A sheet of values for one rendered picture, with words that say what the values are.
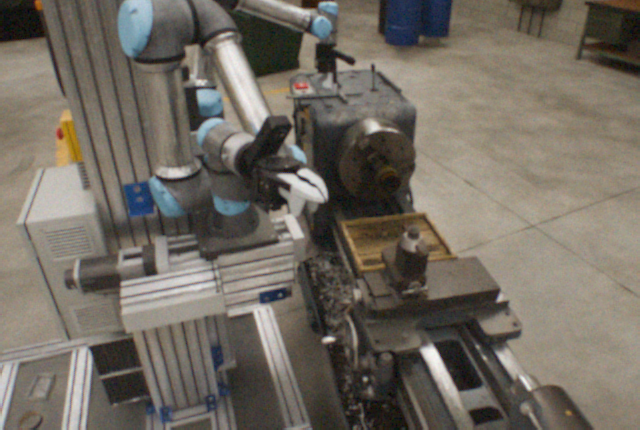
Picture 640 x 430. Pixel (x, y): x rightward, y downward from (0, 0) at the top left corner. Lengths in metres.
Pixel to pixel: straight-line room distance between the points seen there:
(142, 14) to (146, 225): 0.72
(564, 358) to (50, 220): 2.41
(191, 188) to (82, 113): 0.37
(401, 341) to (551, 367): 1.45
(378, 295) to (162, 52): 0.89
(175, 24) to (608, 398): 2.45
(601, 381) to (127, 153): 2.38
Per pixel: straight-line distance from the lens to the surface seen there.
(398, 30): 8.32
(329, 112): 1.95
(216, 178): 0.97
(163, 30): 1.09
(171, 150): 1.19
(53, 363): 2.55
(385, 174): 1.78
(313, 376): 2.48
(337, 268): 2.15
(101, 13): 1.34
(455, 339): 1.56
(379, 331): 1.44
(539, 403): 1.09
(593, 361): 2.89
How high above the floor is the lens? 1.96
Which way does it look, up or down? 31 degrees down
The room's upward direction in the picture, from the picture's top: straight up
